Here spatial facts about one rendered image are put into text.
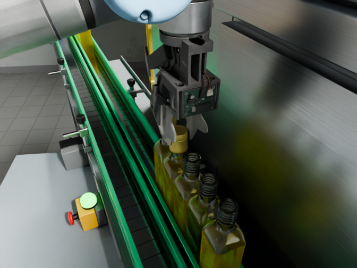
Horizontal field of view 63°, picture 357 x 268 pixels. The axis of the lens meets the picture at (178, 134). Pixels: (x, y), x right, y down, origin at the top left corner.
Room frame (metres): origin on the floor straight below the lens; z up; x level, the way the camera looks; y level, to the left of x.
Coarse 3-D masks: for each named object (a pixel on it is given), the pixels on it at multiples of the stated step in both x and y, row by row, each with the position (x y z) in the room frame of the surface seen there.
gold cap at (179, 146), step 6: (174, 126) 0.44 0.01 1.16; (180, 126) 0.44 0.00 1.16; (180, 132) 0.42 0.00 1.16; (186, 132) 0.43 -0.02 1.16; (180, 138) 0.42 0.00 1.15; (186, 138) 0.43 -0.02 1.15; (174, 144) 0.42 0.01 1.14; (180, 144) 0.42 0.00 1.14; (186, 144) 0.43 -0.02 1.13; (174, 150) 0.42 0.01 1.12; (180, 150) 0.42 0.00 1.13
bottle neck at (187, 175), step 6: (186, 156) 0.38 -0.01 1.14; (192, 156) 0.39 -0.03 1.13; (198, 156) 0.38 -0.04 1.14; (186, 162) 0.37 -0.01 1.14; (192, 162) 0.37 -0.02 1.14; (198, 162) 0.37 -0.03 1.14; (186, 168) 0.37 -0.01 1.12; (192, 168) 0.37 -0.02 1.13; (198, 168) 0.37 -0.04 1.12; (186, 174) 0.37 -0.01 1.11; (192, 174) 0.37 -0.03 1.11; (198, 174) 0.37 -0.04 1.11; (192, 180) 0.37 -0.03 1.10
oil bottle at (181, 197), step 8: (200, 176) 0.38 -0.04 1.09; (176, 184) 0.38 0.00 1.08; (184, 184) 0.36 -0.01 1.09; (192, 184) 0.36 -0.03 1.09; (176, 192) 0.37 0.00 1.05; (184, 192) 0.35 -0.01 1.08; (192, 192) 0.35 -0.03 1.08; (176, 200) 0.37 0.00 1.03; (184, 200) 0.35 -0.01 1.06; (176, 208) 0.37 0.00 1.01; (184, 208) 0.35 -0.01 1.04; (176, 216) 0.37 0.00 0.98; (184, 216) 0.35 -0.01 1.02; (184, 224) 0.35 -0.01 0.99; (184, 232) 0.35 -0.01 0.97
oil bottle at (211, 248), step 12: (204, 228) 0.28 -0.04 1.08; (216, 228) 0.27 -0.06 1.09; (240, 228) 0.27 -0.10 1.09; (204, 240) 0.27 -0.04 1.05; (216, 240) 0.25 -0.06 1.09; (228, 240) 0.25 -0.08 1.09; (240, 240) 0.26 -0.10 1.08; (204, 252) 0.27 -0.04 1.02; (216, 252) 0.24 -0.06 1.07; (228, 252) 0.24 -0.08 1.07; (240, 252) 0.25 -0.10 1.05; (204, 264) 0.27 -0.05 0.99; (216, 264) 0.24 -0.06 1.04; (228, 264) 0.25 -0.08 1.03; (240, 264) 0.26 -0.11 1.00
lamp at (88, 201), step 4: (88, 192) 0.55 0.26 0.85; (84, 196) 0.54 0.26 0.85; (88, 196) 0.53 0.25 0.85; (92, 196) 0.54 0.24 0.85; (80, 200) 0.53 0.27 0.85; (84, 200) 0.52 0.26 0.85; (88, 200) 0.52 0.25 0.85; (92, 200) 0.52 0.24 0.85; (96, 200) 0.54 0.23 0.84; (84, 204) 0.51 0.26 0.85; (88, 204) 0.51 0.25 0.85; (92, 204) 0.52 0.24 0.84; (96, 204) 0.53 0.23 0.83; (84, 208) 0.51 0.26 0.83; (88, 208) 0.51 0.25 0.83
